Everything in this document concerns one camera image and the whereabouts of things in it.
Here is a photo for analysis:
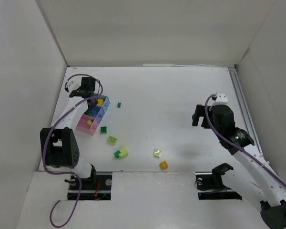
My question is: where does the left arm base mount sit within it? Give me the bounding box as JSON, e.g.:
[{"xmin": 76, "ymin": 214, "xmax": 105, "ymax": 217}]
[{"xmin": 65, "ymin": 172, "xmax": 112, "ymax": 201}]

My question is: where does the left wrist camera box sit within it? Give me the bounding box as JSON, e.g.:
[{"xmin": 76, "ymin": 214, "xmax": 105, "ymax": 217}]
[{"xmin": 64, "ymin": 81, "xmax": 80, "ymax": 92}]

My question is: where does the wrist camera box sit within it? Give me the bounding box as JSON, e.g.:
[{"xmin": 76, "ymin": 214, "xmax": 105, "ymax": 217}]
[
  {"xmin": 212, "ymin": 93, "xmax": 228, "ymax": 106},
  {"xmin": 64, "ymin": 81, "xmax": 80, "ymax": 92}
]

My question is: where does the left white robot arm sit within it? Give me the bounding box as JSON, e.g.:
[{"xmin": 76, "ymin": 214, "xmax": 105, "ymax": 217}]
[{"xmin": 40, "ymin": 74, "xmax": 103, "ymax": 184}]

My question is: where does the green and pale lego pair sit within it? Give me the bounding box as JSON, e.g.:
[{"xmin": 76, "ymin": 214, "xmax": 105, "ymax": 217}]
[{"xmin": 114, "ymin": 147, "xmax": 129, "ymax": 158}]

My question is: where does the pale yellow-green square lego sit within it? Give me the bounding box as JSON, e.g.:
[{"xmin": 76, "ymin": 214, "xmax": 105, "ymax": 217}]
[{"xmin": 153, "ymin": 149, "xmax": 162, "ymax": 158}]

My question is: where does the small dark green lego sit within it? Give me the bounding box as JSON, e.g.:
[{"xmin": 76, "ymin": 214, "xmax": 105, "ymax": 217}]
[{"xmin": 100, "ymin": 126, "xmax": 107, "ymax": 134}]

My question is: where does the lime green flat lego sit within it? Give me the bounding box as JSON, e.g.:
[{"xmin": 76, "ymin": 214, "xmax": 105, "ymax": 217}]
[{"xmin": 107, "ymin": 136, "xmax": 117, "ymax": 145}]

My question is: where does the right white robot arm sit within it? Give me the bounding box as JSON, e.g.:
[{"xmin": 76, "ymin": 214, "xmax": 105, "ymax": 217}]
[{"xmin": 192, "ymin": 103, "xmax": 286, "ymax": 229}]

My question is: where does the aluminium rail right side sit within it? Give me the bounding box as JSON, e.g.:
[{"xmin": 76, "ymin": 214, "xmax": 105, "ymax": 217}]
[{"xmin": 228, "ymin": 66, "xmax": 263, "ymax": 155}]

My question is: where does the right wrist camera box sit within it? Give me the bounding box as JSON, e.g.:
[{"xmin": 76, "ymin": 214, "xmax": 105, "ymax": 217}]
[{"xmin": 212, "ymin": 93, "xmax": 228, "ymax": 106}]

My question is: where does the pale green curved lego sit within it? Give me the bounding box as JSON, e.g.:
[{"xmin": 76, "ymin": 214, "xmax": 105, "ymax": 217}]
[{"xmin": 87, "ymin": 120, "xmax": 93, "ymax": 126}]

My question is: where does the pink blue sorting container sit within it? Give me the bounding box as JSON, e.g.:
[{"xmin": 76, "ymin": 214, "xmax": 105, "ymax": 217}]
[{"xmin": 76, "ymin": 95, "xmax": 110, "ymax": 135}]

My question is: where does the small orange lego brick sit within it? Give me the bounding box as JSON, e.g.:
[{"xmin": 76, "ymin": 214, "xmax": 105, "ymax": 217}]
[{"xmin": 160, "ymin": 161, "xmax": 168, "ymax": 170}]

